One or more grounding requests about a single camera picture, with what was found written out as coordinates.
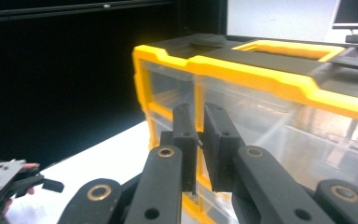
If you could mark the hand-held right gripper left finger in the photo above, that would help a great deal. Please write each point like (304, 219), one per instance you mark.
(188, 161)

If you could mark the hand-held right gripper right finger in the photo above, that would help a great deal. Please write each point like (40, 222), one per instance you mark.
(220, 155)

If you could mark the yellow black organizer cabinet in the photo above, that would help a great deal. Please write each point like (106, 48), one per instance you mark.
(276, 59)

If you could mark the clear plastic organizer drawer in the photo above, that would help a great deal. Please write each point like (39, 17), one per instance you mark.
(341, 149)

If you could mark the black curtain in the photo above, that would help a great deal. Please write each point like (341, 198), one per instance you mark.
(59, 77)

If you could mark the computer monitor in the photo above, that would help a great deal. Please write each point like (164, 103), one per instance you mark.
(357, 12)

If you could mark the black frame bar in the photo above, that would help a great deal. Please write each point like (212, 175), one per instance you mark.
(74, 11)

